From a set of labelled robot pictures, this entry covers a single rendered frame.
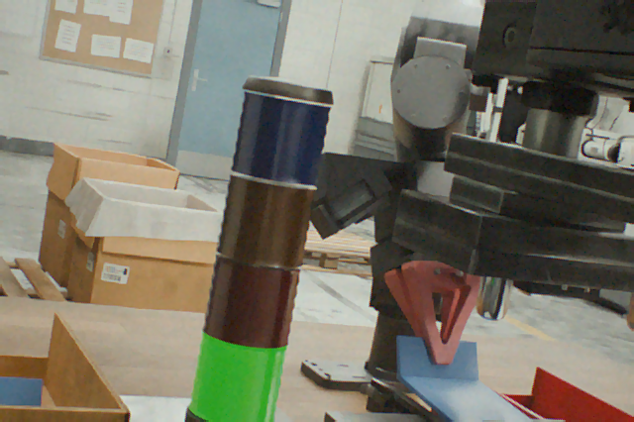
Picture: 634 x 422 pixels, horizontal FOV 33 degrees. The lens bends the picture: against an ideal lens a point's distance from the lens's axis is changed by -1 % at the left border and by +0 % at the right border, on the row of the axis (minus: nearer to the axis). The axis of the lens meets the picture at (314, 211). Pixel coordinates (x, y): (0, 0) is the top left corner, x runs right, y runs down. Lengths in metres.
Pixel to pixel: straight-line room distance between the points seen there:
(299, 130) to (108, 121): 11.19
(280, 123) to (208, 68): 11.35
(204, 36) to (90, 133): 1.61
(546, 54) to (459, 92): 0.17
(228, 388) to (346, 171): 0.36
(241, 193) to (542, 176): 0.25
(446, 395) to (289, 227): 0.36
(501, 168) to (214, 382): 0.29
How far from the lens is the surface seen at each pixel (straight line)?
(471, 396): 0.79
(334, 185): 0.78
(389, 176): 0.82
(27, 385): 0.87
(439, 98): 0.77
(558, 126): 0.69
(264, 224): 0.44
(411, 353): 0.81
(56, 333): 0.92
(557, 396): 1.09
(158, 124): 11.71
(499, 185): 0.68
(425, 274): 0.80
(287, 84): 0.43
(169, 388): 1.01
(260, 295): 0.44
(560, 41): 0.61
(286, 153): 0.43
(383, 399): 0.79
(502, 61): 0.69
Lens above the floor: 1.20
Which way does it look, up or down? 7 degrees down
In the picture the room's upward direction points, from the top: 10 degrees clockwise
